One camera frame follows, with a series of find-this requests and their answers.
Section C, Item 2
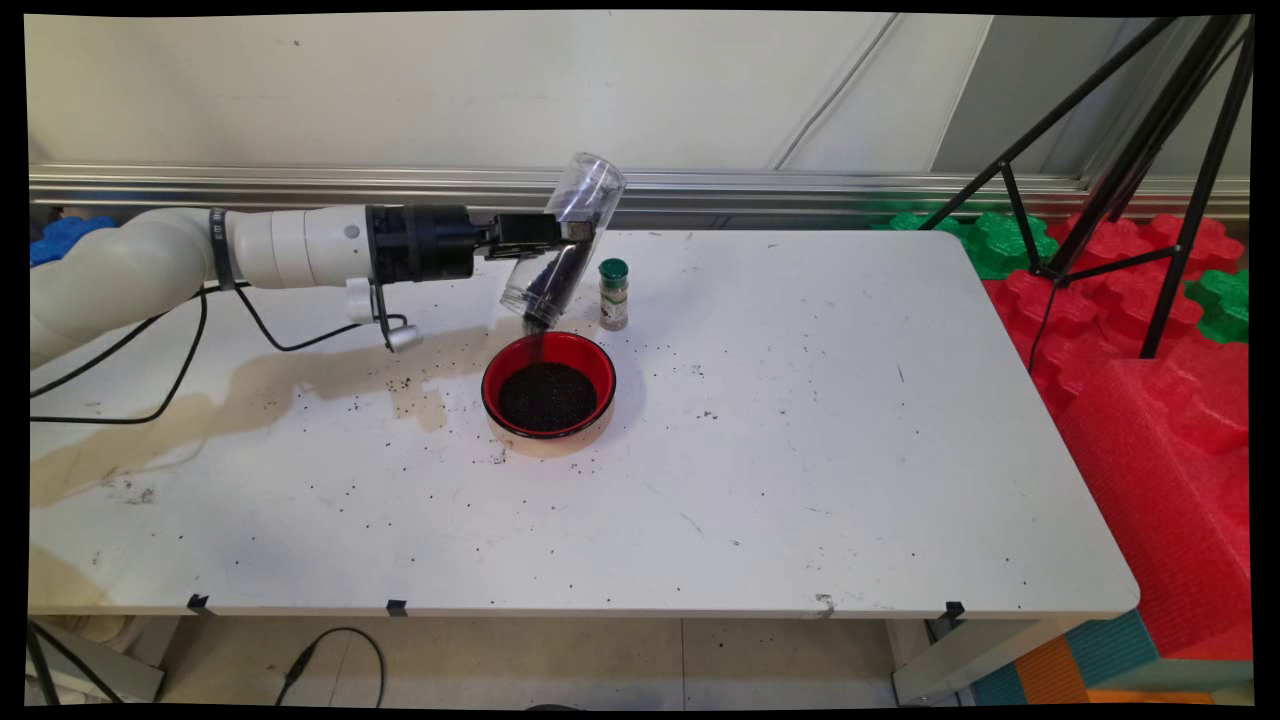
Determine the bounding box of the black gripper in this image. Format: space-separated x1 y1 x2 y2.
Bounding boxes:
365 204 593 285

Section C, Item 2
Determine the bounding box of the clear plastic jar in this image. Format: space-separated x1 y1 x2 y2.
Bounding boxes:
499 152 627 333

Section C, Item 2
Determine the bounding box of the green capped spice bottle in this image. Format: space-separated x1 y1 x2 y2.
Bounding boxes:
599 258 631 332

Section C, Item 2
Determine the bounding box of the red bowl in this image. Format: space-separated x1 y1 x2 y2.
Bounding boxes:
482 331 618 459

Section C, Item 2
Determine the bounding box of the black seeds pile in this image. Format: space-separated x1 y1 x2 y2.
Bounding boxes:
498 360 599 433

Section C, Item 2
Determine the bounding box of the green foam gear tile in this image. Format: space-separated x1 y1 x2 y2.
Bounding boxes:
962 211 1059 282
1184 268 1251 346
875 210 966 241

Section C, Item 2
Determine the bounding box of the blue foam gear tile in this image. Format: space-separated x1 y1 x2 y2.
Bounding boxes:
30 215 121 266

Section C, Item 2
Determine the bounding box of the red foam gear tile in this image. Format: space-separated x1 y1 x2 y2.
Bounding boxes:
983 268 1206 416
1045 213 1246 286

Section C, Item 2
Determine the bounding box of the grey table leg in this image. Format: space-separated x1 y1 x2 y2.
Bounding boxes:
28 620 166 703
890 615 1091 706

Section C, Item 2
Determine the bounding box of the black tripod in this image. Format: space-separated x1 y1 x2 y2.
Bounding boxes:
915 14 1256 373

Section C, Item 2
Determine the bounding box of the orange foam floor tile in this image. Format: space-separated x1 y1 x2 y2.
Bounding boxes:
1015 637 1216 706

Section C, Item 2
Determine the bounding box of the large red foam block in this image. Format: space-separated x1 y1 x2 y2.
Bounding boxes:
1055 335 1253 661

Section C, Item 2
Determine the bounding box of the teal foam floor tile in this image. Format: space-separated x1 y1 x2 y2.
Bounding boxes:
970 610 1161 706

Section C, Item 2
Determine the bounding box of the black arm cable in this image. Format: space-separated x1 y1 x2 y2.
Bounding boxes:
30 285 411 425
30 312 171 399

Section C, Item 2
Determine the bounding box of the aluminium wall rail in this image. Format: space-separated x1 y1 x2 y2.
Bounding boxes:
30 163 1251 223

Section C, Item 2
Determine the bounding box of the white wall cable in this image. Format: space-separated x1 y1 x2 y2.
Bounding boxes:
772 14 901 171

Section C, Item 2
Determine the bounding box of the black cable with plug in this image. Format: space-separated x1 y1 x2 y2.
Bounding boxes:
275 627 386 709

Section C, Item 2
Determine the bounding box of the thin black tripod cable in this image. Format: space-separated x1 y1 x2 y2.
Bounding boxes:
1028 280 1061 373

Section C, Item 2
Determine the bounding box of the black dangling cable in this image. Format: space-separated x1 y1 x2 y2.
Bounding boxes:
35 620 126 703
28 622 59 706

